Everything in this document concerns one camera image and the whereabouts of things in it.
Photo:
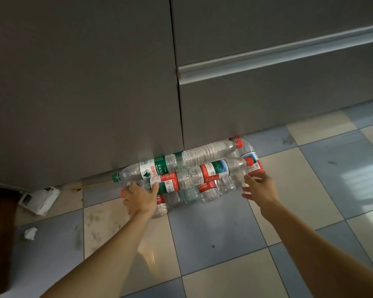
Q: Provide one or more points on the person's left hand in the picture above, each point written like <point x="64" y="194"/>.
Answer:
<point x="141" y="200"/>

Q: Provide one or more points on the person's right hand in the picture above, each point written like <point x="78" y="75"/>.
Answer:
<point x="262" y="190"/>

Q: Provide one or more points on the pile of bottles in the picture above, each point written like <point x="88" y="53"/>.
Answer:
<point x="253" y="164"/>

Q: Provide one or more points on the green-cap water bottle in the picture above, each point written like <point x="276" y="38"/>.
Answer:
<point x="155" y="167"/>

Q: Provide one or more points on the red-capped bottle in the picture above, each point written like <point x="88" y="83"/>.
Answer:
<point x="205" y="152"/>

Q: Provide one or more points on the person's right forearm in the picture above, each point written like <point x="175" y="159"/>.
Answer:
<point x="323" y="254"/>

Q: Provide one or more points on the person's left forearm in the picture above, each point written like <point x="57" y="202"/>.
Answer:
<point x="105" y="260"/>

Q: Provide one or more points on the grey base cabinet door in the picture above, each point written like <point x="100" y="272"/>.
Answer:
<point x="80" y="89"/>

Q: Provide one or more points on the thin yellow stick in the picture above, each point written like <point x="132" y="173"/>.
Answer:
<point x="93" y="184"/>

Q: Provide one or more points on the white torn cardboard box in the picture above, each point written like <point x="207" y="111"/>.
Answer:
<point x="40" y="200"/>

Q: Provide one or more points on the crumpled white tissue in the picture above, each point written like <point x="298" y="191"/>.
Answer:
<point x="30" y="234"/>

